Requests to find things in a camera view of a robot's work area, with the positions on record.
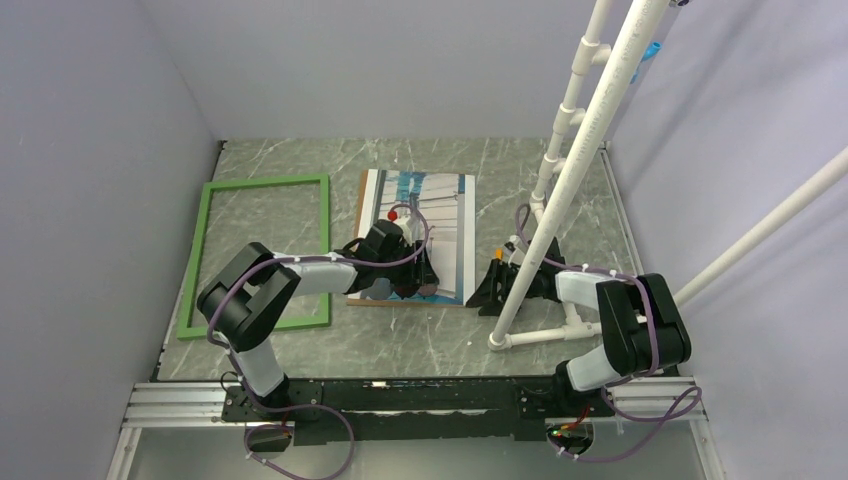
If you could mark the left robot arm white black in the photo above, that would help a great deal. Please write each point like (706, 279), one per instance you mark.
(257, 367)

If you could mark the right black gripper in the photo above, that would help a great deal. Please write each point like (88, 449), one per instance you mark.
(487, 297)

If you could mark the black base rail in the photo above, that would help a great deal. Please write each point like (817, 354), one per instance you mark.
(522, 408)

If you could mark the green wooden picture frame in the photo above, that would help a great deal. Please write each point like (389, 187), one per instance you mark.
(256, 292)

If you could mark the aluminium frame rail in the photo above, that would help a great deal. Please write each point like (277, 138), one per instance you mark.
(176, 405)

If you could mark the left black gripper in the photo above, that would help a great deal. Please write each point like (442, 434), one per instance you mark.
(410, 279)

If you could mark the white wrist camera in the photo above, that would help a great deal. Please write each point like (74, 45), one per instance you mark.
(410, 224)
(514, 250)

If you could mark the white PVC pipe stand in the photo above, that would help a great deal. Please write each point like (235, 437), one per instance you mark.
(600, 77)

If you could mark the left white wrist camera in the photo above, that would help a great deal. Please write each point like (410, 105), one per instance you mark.
(410, 224)

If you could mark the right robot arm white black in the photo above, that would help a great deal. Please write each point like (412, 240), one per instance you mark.
(640, 328)

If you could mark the brown backing board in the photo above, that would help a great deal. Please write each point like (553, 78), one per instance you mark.
(361, 218)

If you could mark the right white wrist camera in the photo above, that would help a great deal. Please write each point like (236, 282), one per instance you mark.
(514, 250)

